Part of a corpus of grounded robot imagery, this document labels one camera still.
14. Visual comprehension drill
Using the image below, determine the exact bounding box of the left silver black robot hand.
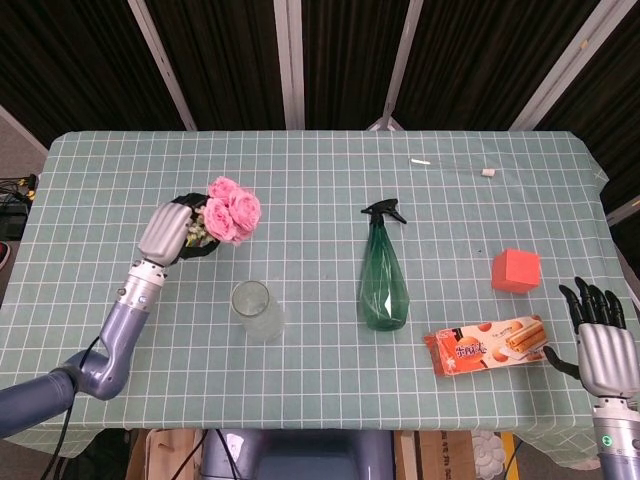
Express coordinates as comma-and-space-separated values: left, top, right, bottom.
137, 192, 221, 266

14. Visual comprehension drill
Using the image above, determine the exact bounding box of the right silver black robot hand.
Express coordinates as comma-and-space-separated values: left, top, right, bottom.
543, 276, 640, 399

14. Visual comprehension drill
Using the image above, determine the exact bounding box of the pink rose bouquet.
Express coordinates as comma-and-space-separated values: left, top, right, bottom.
185, 175, 262, 247

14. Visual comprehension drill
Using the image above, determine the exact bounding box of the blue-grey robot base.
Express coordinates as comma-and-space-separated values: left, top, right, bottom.
201, 428, 396, 480

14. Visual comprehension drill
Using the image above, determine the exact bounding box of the clear glass cup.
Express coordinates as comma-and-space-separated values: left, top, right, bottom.
230, 280, 286, 344

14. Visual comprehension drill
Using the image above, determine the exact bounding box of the green checked tablecloth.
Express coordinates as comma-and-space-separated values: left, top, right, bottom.
0, 129, 640, 459

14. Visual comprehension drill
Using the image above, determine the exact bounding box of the orange snack package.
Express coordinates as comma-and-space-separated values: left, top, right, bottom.
423, 314, 550, 377

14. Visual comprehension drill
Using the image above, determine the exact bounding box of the orange foam cube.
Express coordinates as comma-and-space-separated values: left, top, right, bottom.
491, 247, 543, 294

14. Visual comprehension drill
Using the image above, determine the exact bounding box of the dark pleated curtain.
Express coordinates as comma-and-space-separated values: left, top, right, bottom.
0, 0, 640, 211

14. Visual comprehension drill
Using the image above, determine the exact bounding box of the brown cardboard box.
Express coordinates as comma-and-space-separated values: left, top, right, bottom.
124, 428, 206, 480
394, 429, 474, 480

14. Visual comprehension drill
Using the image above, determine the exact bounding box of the green plastic spray bottle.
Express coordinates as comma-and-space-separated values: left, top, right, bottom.
359, 198, 410, 332

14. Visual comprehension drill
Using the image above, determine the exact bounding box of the black device with cables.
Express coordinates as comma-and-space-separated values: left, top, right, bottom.
0, 173, 40, 240

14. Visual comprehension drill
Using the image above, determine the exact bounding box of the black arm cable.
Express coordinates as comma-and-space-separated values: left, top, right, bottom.
52, 335, 101, 461

